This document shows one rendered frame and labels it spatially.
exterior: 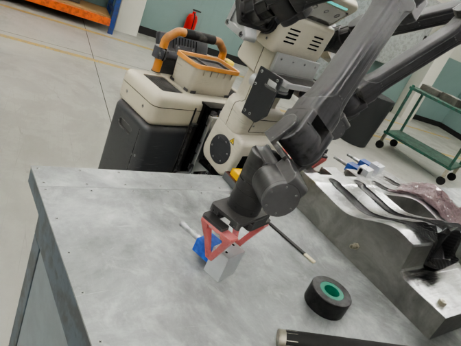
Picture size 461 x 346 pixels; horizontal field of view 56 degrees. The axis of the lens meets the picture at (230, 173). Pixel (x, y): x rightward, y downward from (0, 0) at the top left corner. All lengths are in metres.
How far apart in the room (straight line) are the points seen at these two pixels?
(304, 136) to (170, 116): 0.96
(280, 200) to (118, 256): 0.29
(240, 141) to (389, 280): 0.67
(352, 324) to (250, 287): 0.20
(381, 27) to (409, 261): 0.48
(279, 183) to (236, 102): 0.86
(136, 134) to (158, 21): 4.92
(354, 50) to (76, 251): 0.55
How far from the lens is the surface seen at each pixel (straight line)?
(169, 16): 6.47
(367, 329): 0.88
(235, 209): 0.71
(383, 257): 1.00
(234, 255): 0.75
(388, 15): 0.83
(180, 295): 0.72
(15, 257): 1.92
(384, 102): 5.20
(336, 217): 1.06
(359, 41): 0.78
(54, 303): 0.84
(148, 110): 1.54
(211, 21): 6.65
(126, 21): 6.08
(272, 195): 0.61
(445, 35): 1.25
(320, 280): 0.85
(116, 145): 1.72
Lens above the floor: 1.27
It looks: 24 degrees down
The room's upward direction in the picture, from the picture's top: 24 degrees clockwise
